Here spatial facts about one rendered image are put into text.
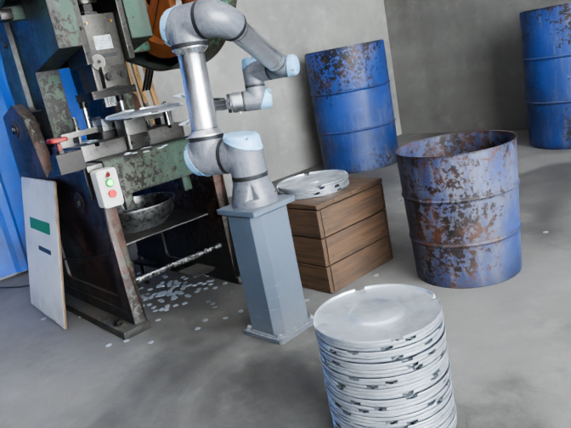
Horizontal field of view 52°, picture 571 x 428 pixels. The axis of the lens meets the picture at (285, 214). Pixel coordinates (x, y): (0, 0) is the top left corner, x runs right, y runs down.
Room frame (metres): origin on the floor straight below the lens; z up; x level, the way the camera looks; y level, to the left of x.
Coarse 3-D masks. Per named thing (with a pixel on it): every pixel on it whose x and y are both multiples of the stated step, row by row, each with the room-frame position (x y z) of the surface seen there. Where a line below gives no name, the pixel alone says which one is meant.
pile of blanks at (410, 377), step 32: (320, 352) 1.20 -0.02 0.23; (352, 352) 1.10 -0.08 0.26; (384, 352) 1.07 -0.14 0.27; (416, 352) 1.08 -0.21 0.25; (352, 384) 1.10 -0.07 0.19; (384, 384) 1.08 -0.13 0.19; (416, 384) 1.08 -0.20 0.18; (448, 384) 1.14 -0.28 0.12; (352, 416) 1.11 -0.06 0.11; (384, 416) 1.08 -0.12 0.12; (416, 416) 1.07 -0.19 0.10; (448, 416) 1.12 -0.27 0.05
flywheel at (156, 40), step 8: (152, 0) 2.74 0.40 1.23; (160, 0) 2.69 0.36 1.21; (168, 0) 2.64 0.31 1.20; (184, 0) 2.55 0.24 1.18; (192, 0) 2.45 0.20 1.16; (152, 8) 2.75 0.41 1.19; (160, 8) 2.71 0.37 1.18; (152, 16) 2.77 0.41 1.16; (160, 16) 2.72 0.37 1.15; (152, 24) 2.78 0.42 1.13; (160, 32) 2.74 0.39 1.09; (152, 40) 2.75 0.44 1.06; (160, 40) 2.73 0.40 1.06; (152, 48) 2.75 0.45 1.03; (160, 48) 2.70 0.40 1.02; (168, 48) 2.64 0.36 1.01; (160, 56) 2.71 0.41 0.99; (168, 56) 2.66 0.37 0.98; (176, 56) 2.63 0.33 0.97
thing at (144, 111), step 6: (144, 108) 2.37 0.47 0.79; (150, 108) 2.27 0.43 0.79; (156, 108) 2.23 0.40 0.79; (162, 108) 2.25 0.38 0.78; (168, 108) 2.21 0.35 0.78; (174, 108) 2.15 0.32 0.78; (114, 114) 2.29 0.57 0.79; (120, 114) 2.30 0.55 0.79; (126, 114) 2.26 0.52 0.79; (132, 114) 2.18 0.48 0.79; (138, 114) 2.16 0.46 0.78; (144, 114) 2.09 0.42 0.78; (150, 114) 2.09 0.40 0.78
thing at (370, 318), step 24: (384, 288) 1.34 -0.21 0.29; (408, 288) 1.31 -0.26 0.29; (336, 312) 1.26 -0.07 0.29; (360, 312) 1.22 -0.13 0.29; (384, 312) 1.20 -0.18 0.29; (408, 312) 1.19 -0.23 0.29; (432, 312) 1.17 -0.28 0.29; (336, 336) 1.14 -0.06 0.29; (360, 336) 1.12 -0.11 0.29; (384, 336) 1.10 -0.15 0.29; (408, 336) 1.08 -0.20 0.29
